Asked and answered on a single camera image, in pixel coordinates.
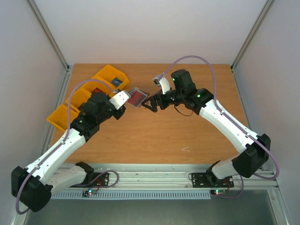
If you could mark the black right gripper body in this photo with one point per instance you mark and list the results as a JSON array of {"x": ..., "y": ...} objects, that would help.
[{"x": 160, "y": 101}]

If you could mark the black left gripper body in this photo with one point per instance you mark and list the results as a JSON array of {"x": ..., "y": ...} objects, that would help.
[{"x": 118, "y": 115}]

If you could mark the red credit card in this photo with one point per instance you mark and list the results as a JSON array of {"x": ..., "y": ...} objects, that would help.
[{"x": 137, "y": 98}]

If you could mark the brown leather card holder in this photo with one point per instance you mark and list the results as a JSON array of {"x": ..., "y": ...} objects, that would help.
[{"x": 137, "y": 89}]

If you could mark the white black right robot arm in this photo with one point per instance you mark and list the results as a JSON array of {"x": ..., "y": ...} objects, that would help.
[{"x": 252, "y": 148}]

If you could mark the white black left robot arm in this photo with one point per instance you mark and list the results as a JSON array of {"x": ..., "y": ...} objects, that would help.
[{"x": 35, "y": 184}]

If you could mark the red card in bin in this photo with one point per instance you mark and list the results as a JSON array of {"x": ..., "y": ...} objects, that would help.
[{"x": 97, "y": 90}]

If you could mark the blue card in bin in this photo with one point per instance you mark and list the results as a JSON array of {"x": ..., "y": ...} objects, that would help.
[{"x": 116, "y": 82}]

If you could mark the yellow bin near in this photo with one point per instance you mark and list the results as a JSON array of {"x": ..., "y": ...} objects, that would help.
[{"x": 59, "y": 117}]

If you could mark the left small circuit board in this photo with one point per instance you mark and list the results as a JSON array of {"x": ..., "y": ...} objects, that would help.
[{"x": 89, "y": 193}]

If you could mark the small circuit board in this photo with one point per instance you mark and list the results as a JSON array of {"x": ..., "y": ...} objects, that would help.
[
  {"x": 218, "y": 192},
  {"x": 89, "y": 193}
]

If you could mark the right small circuit board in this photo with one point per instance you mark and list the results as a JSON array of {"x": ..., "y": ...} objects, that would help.
[{"x": 218, "y": 192}]

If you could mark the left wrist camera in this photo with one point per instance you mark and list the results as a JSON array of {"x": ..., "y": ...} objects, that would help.
[{"x": 120, "y": 99}]

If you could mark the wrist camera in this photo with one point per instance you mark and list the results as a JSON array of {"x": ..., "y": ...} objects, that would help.
[
  {"x": 120, "y": 99},
  {"x": 161, "y": 81}
]

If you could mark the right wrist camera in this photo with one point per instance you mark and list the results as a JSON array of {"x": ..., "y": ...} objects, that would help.
[{"x": 161, "y": 81}]

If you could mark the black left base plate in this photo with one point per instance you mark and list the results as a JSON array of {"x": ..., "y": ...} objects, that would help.
[{"x": 103, "y": 181}]

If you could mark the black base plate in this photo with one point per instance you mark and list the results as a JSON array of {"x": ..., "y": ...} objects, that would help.
[
  {"x": 199, "y": 180},
  {"x": 103, "y": 181}
]

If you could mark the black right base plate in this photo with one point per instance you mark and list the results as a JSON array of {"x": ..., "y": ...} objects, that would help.
[{"x": 199, "y": 180}]

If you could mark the grey slotted cable duct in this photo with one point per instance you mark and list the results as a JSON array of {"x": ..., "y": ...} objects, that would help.
[{"x": 134, "y": 195}]

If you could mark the right aluminium frame post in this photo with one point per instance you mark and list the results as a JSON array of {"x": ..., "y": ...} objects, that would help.
[{"x": 253, "y": 31}]

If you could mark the aluminium frame post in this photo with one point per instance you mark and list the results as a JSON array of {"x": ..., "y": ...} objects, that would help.
[
  {"x": 253, "y": 31},
  {"x": 33, "y": 6}
]

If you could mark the left aluminium frame post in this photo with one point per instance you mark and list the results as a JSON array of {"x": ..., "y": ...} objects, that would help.
[{"x": 33, "y": 6}]

